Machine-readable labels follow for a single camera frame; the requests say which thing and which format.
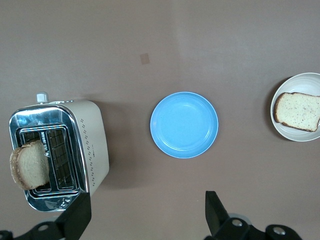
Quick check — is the beige plate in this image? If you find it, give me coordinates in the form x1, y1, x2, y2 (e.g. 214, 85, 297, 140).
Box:
269, 72, 320, 143

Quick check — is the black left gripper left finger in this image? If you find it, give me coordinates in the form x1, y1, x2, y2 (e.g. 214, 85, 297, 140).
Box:
29, 192, 92, 240

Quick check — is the blue plate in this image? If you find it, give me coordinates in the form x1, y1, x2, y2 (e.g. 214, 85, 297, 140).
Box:
149, 91, 220, 160

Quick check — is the small square tape patch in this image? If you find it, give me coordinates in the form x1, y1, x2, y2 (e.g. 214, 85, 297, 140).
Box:
139, 53, 151, 66

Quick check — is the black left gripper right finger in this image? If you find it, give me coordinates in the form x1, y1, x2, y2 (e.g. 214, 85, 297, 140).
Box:
204, 191, 252, 240

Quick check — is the beige chrome toaster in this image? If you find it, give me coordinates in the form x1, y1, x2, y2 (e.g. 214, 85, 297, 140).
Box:
9, 91, 110, 213

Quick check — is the toasted bread slice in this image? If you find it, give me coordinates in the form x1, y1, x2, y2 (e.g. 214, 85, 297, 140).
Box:
9, 139, 50, 190
273, 91, 320, 133

